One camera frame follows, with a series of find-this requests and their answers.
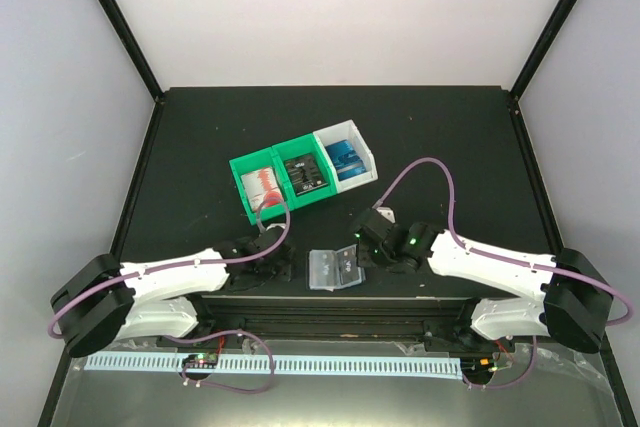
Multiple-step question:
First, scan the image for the black card holder wallet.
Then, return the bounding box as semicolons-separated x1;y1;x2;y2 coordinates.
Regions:
307;244;366;292

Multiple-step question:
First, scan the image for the green bin with red cards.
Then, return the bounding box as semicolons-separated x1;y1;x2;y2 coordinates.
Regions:
229;147;294;225

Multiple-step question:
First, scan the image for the white bin with blue cards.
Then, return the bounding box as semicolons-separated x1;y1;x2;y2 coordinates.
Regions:
313;120;378;194

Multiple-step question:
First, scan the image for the green bin with black cards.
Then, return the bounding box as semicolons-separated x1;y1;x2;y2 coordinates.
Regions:
273;134;337;210

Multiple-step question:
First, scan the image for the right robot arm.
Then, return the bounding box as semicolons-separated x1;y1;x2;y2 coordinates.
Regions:
353;208;614;354

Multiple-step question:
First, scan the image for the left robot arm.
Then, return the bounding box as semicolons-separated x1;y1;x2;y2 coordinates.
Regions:
49;224;295;358

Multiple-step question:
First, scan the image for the red white card stack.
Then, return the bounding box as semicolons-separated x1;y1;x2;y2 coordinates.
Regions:
241;167;284;212

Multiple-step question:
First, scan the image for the blue card stack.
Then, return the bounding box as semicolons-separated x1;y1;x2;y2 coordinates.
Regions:
325;140;367;181

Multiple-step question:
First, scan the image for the black card stack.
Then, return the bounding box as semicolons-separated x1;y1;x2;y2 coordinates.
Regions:
283;151;332;198

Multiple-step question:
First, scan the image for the left controller board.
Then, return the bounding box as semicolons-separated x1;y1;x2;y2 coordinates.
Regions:
183;353;219;370

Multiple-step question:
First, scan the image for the controller board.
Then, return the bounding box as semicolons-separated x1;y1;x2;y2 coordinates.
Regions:
183;353;219;370
461;357;498;372

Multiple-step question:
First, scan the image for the right controller board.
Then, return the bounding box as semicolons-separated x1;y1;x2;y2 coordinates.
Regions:
461;357;498;372

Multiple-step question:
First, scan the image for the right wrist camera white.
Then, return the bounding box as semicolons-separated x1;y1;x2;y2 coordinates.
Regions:
375;206;396;223

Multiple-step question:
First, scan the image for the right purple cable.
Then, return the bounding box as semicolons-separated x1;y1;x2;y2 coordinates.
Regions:
372;156;632;392

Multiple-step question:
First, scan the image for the purple cable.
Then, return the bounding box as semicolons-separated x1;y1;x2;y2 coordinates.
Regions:
372;156;632;392
47;199;292;394

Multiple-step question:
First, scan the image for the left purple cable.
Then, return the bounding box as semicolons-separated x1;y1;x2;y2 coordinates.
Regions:
47;199;292;394

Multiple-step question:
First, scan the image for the blue slotted cable duct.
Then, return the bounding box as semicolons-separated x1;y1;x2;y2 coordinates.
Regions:
84;351;462;380

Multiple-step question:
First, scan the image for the right black frame post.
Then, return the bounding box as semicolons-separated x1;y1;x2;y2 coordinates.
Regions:
510;0;578;101

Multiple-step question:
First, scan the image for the black frame post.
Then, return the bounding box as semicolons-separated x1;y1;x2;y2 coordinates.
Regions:
510;0;578;101
98;0;164;102

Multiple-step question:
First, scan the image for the left black frame post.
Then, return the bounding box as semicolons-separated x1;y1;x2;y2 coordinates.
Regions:
98;0;164;102

